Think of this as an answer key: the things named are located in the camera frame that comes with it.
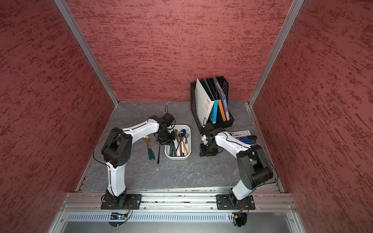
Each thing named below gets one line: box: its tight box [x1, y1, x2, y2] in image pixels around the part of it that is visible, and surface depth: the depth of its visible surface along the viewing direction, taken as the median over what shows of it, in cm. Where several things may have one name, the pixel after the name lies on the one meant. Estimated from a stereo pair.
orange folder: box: [218, 99, 227, 122], surface depth 94 cm
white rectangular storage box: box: [164, 124, 192, 160], surface depth 95 cm
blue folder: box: [213, 75, 230, 121], surface depth 89 cm
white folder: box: [194, 78, 215, 127], surface depth 89 cm
